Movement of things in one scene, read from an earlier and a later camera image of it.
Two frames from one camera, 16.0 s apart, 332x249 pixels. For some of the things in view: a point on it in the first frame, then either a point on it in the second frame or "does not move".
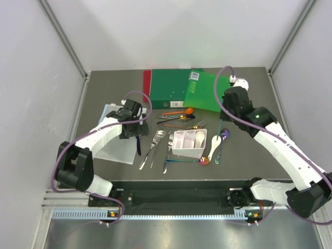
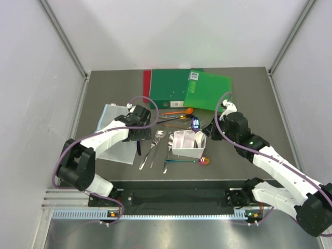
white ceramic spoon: [215, 142] -> [199, 137]
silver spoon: [161, 133] does not move
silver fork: [154, 140] does not move
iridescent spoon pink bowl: [203, 161] does not move
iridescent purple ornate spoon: [224, 135] -> [195, 124]
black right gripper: [223, 116] -> [210, 131]
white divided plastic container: [190, 143] does not move
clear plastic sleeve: [122, 150] does not move
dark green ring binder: [169, 86] does not move
